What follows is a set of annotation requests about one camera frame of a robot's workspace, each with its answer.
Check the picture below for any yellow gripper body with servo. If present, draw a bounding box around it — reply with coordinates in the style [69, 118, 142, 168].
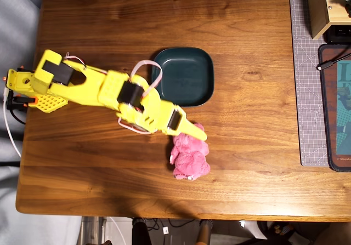
[157, 100, 188, 136]

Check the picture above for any yellow moving gripper finger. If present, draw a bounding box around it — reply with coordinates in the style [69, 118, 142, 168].
[179, 117, 208, 143]

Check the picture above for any pink plush strawberry bear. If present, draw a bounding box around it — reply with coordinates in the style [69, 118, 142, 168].
[169, 122, 212, 182]

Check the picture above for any yellow robot base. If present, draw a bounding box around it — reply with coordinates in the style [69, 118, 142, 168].
[5, 67, 70, 115]

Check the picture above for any dark green plastic bin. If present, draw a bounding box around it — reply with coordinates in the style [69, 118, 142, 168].
[151, 47, 215, 108]

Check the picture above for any brown wooden leg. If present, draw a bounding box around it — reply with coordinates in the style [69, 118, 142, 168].
[197, 219, 213, 245]

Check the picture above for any grey cutting mat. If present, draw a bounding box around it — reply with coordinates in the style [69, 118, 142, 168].
[288, 0, 351, 168]

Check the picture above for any small colourful toy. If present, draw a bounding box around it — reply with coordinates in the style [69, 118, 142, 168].
[272, 223, 295, 236]

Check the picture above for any dark printed mouse pad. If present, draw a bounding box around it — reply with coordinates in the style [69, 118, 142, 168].
[318, 43, 351, 173]

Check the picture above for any light wooden box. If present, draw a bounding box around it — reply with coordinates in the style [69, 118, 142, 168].
[305, 0, 351, 41]

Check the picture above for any black device under box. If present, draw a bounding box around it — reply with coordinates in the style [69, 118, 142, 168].
[323, 24, 351, 45]

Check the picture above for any red white gripper servo wire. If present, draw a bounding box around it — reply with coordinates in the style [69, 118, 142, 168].
[117, 116, 154, 136]

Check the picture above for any pink white servo wire loop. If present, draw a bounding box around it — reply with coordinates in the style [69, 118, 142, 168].
[130, 59, 164, 98]

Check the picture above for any black usb cable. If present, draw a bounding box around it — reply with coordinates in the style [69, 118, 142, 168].
[315, 51, 351, 72]

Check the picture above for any black data cable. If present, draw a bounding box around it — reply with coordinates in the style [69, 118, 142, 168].
[7, 91, 27, 126]

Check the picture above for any white power cable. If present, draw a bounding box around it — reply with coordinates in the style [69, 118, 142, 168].
[2, 87, 23, 158]

